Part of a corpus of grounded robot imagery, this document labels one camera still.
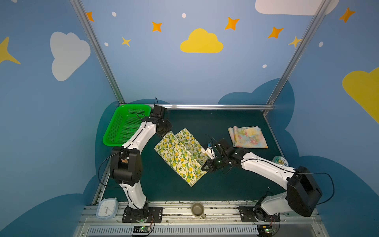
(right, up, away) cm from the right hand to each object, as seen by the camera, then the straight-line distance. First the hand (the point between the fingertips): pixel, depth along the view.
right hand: (204, 167), depth 80 cm
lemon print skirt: (-13, +7, +8) cm, 17 cm away
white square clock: (-50, -19, -7) cm, 54 cm away
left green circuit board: (-31, -27, -10) cm, 43 cm away
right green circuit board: (+30, -29, -9) cm, 42 cm away
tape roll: (+46, +2, +6) cm, 46 cm away
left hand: (-19, +23, +12) cm, 32 cm away
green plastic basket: (-59, +26, +32) cm, 72 cm away
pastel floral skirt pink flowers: (+33, +15, +24) cm, 44 cm away
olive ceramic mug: (-4, -21, -4) cm, 22 cm away
